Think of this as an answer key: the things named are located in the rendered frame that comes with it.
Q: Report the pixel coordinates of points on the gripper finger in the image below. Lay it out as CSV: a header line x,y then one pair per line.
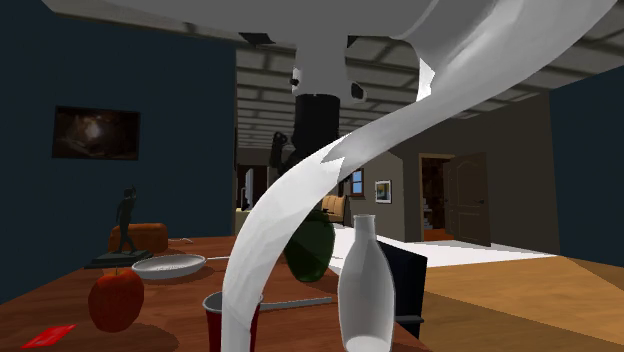
x,y
278,152

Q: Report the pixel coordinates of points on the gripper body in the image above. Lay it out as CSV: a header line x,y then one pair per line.
x,y
317,119

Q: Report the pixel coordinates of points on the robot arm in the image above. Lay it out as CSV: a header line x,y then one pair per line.
x,y
341,19

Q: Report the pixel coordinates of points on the window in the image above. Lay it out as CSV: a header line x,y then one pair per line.
x,y
357,182

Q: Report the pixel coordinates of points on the tan armchair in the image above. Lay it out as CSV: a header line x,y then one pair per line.
x,y
335,207

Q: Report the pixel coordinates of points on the dark green vase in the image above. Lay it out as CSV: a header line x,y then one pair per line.
x,y
312,251

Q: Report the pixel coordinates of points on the small grey utensil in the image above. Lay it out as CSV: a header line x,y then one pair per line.
x,y
218,258

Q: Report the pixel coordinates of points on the grey knife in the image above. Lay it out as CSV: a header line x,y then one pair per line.
x,y
297,303

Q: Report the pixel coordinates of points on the orange-brown loaf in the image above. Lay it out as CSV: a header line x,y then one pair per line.
x,y
148,236

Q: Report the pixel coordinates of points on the white plate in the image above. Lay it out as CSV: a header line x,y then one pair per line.
x,y
168,265

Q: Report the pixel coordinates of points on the white glass bottle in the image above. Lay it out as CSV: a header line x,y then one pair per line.
x,y
365,287

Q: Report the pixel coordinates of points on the dark figure on base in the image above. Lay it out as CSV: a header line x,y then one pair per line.
x,y
126,219

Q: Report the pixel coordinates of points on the brown door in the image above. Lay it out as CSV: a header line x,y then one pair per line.
x,y
470,200

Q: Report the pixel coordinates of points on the red cup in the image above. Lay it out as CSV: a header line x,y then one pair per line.
x,y
214,326

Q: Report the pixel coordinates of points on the wooden table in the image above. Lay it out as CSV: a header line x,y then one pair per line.
x,y
166,302

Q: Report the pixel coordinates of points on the red apple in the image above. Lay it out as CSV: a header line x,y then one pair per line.
x,y
116,300

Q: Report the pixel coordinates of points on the red card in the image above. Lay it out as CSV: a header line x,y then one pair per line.
x,y
48,336

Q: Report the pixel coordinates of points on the small framed wall picture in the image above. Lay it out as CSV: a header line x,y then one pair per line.
x,y
383,191

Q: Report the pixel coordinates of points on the dark wall picture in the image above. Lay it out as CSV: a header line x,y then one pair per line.
x,y
96,132

